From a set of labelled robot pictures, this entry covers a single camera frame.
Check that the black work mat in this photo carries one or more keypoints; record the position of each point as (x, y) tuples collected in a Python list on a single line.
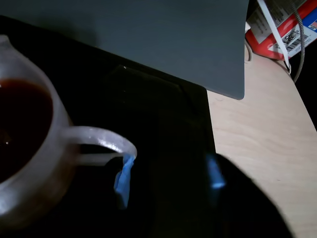
[(161, 111)]

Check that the gripper finger blue tape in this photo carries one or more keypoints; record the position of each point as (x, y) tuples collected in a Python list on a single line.
[(123, 181), (242, 210)]

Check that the red and white carton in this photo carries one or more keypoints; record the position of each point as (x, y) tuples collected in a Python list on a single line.
[(267, 47)]

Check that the translucent pink plastic kettle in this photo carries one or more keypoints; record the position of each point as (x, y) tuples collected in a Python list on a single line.
[(57, 153)]

